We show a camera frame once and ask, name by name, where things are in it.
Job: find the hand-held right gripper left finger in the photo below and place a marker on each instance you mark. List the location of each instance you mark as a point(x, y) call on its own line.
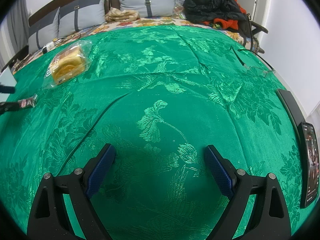
point(100, 172)

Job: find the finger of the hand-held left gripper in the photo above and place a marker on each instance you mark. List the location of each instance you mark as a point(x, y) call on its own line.
point(6, 89)
point(7, 107)

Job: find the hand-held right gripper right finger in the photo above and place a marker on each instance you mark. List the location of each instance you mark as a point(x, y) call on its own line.
point(220, 172)

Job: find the white box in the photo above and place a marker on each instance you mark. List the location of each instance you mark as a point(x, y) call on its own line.
point(6, 78)

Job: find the brown chocolate bar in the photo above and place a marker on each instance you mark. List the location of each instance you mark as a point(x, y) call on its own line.
point(27, 102)

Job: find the white charger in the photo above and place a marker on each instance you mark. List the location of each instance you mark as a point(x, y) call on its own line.
point(47, 47)

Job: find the clear bread packet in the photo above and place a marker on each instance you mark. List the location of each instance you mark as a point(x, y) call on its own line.
point(66, 66)

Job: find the grey curtain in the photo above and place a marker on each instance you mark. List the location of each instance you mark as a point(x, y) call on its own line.
point(17, 25)

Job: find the black smartphone lit screen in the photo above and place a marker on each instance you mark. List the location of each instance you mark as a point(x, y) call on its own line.
point(311, 165)

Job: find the flat black device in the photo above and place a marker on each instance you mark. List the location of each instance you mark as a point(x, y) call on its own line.
point(291, 107)

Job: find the green patterned blanket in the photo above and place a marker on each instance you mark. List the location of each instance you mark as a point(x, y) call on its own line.
point(162, 92)

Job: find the clear eyeglasses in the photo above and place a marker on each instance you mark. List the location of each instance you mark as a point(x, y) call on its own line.
point(266, 73)

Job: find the beige folded cloth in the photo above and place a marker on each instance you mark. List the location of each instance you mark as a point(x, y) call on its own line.
point(122, 15)

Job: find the orange garment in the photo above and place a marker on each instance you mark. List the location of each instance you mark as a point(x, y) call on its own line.
point(228, 23)

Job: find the floral bedsheet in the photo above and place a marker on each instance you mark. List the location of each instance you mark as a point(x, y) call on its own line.
point(150, 21)

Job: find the black jacket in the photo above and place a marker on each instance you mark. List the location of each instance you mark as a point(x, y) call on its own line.
point(207, 5)

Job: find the clear plastic bag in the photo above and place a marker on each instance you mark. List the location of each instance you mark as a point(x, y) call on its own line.
point(179, 8)

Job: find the brown bed frame side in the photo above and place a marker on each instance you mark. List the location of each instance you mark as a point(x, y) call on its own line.
point(17, 56)

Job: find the white door frame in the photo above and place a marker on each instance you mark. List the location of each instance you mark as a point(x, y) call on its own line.
point(262, 2)

